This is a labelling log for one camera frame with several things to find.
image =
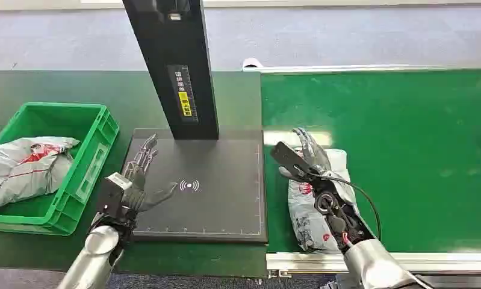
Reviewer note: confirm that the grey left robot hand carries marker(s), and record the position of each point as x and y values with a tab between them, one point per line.
138	191

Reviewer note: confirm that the black scanner base plate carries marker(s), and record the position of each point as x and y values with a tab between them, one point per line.
220	207

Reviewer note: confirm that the black scanner column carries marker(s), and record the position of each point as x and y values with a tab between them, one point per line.
172	44

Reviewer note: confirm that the small metal conveyor bracket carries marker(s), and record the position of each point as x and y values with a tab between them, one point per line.
279	274

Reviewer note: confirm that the grey parcel bag, red print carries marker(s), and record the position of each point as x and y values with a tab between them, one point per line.
21	175

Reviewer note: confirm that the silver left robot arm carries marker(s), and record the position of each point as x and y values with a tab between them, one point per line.
96	249

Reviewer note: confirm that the green conveyor belt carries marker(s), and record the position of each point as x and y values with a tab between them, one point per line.
423	159

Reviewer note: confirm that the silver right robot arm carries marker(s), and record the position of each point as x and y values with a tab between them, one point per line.
368	263

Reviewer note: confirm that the green plastic crate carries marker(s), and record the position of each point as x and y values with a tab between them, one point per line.
66	203

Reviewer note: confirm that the black right wrist camera plate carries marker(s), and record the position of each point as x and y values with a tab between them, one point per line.
288	157

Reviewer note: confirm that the silver conveyor side rail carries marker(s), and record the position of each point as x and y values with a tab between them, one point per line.
308	261
344	68

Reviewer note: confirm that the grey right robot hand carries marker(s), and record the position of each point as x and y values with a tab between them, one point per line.
322	161

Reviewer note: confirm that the grey parcel bag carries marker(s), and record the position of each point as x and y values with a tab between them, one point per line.
304	217
21	175

